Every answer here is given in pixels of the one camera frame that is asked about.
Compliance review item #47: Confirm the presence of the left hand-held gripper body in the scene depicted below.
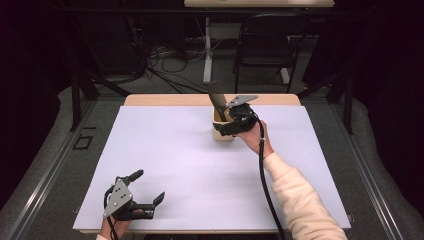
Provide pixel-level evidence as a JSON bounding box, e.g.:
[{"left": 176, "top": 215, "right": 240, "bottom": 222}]
[{"left": 102, "top": 177, "right": 157, "bottom": 222}]

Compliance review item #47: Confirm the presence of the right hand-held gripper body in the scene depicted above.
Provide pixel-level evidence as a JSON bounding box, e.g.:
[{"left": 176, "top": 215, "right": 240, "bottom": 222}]
[{"left": 225, "top": 94, "right": 260, "bottom": 136}]

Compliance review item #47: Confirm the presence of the thin black cable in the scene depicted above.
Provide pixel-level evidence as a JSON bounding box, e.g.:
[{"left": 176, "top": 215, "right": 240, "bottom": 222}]
[{"left": 103, "top": 185, "right": 120, "bottom": 240}]

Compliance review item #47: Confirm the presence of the person's right hand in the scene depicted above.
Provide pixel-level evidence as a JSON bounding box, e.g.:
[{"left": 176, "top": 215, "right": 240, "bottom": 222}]
[{"left": 236, "top": 119, "right": 275, "bottom": 158}]

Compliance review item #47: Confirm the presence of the person's left hand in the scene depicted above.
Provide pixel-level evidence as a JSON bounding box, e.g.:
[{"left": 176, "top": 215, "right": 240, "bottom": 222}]
[{"left": 99, "top": 209, "right": 145, "bottom": 240}]

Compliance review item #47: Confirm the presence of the thick black cable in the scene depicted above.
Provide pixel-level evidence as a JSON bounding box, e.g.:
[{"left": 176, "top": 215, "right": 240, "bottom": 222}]
[{"left": 255, "top": 114, "right": 286, "bottom": 240}]

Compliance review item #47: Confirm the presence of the black folding chair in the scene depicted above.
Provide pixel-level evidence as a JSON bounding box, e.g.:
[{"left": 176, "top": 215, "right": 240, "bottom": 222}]
[{"left": 232, "top": 13, "right": 313, "bottom": 95}]

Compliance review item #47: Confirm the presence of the black metal frame stand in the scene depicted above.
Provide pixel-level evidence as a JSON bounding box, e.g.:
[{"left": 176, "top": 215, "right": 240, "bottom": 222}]
[
  {"left": 297, "top": 64, "right": 356, "bottom": 136},
  {"left": 69, "top": 63, "right": 132, "bottom": 132}
]

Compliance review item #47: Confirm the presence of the tangle of floor cables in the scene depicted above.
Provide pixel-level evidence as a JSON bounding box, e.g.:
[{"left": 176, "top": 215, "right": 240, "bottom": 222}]
[{"left": 136, "top": 19, "right": 208, "bottom": 95}]

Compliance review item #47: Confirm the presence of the desk with white legs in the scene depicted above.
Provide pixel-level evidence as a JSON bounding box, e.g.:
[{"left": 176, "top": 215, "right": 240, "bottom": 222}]
[{"left": 183, "top": 0, "right": 336, "bottom": 85}]

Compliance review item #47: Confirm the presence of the white table sheet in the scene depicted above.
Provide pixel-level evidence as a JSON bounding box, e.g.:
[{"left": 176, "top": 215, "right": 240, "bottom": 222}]
[{"left": 72, "top": 104, "right": 352, "bottom": 232}]

